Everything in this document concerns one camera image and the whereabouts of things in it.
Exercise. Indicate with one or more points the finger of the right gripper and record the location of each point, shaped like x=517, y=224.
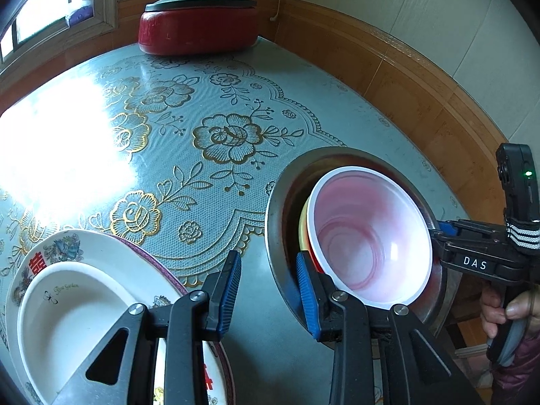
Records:
x=471, y=229
x=477, y=257

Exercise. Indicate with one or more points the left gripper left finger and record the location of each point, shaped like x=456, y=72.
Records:
x=121, y=367

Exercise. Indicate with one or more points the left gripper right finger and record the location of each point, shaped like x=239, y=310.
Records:
x=415, y=369

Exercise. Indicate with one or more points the small white rose dish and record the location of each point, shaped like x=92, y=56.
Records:
x=65, y=312

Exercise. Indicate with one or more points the red plastic bowl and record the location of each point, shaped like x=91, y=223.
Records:
x=369, y=236

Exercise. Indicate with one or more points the red-character floral deep plate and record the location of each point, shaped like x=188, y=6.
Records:
x=97, y=250

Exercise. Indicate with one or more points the large purple-rimmed floral plate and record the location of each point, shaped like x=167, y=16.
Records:
x=151, y=283

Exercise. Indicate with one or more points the yellow plastic bowl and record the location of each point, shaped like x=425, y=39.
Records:
x=303, y=239

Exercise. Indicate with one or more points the stainless steel bowl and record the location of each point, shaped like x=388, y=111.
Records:
x=288, y=197

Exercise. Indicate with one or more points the person's right hand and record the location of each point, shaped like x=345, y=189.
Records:
x=524, y=306

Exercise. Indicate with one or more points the purple jacket sleeve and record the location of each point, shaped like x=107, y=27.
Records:
x=519, y=383

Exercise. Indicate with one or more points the floral plastic tablecloth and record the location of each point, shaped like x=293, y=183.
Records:
x=180, y=157

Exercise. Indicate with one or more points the grey cooker lid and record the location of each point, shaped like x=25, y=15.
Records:
x=163, y=5

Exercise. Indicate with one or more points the red electric cooker pot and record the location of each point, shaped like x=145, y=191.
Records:
x=199, y=30

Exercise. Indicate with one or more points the blue-white item on sill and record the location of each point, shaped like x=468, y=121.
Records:
x=79, y=14

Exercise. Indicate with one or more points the black tracker camera right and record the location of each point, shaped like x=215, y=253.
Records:
x=517, y=173

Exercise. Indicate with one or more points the window with frame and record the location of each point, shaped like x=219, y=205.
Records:
x=39, y=28

